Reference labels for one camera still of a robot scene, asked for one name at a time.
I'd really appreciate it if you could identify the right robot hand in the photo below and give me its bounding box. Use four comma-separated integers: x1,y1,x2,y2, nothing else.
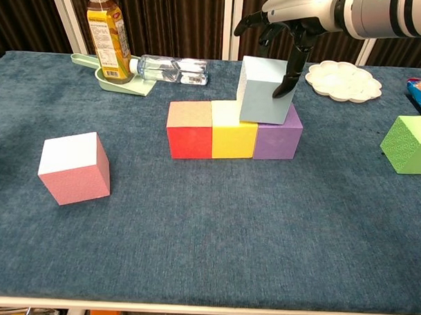
232,0,337,101

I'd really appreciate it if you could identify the light blue cube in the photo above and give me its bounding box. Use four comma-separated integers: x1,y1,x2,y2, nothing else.
234,55,300,126

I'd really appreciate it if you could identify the purple cube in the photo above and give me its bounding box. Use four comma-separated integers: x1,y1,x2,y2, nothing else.
253,102,305,162

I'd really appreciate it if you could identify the red cube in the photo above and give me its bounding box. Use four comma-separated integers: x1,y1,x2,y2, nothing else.
165,99,215,161

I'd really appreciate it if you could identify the yellow cube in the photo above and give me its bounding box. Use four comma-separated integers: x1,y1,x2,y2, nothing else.
209,99,260,161

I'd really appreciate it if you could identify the green cube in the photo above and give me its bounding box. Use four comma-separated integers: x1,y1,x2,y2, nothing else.
378,114,421,175

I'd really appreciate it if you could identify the pink white cube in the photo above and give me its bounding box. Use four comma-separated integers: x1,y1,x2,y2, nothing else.
36,129,113,208

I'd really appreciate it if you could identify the white flower paint palette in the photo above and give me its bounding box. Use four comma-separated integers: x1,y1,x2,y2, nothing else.
303,59,384,105

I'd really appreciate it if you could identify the clear water bottle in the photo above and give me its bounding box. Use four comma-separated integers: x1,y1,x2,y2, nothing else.
128,54,210,86

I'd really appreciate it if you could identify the mint green plastic scoop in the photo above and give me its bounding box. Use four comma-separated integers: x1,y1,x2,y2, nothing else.
69,52,159,99

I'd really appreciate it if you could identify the yellow tea bottle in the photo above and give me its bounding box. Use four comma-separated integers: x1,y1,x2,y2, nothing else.
83,0,137,86

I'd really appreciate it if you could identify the blue fabric table cover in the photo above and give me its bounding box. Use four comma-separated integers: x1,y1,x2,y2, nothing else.
0,49,421,315

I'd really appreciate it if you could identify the white partition post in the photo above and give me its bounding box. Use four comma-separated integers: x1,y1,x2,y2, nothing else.
355,34,378,66
46,0,91,56
221,0,243,61

